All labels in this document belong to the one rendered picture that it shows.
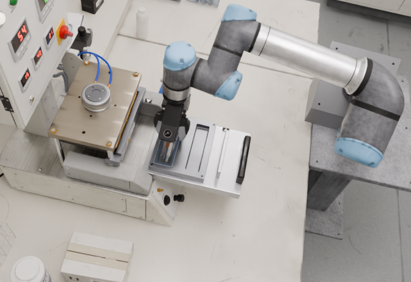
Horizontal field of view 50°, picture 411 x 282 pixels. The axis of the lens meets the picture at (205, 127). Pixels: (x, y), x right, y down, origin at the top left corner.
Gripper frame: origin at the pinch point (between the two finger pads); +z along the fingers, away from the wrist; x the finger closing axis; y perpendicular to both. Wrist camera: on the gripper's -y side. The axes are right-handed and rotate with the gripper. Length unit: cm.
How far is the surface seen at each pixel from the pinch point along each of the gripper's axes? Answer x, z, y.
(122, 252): 5.6, 17.1, -31.4
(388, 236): -115, 101, 35
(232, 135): -18.1, 4.0, 8.6
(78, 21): 49, 14, 52
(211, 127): -11.2, 1.5, 8.0
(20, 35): 34, -39, -7
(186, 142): -4.8, 1.5, 0.7
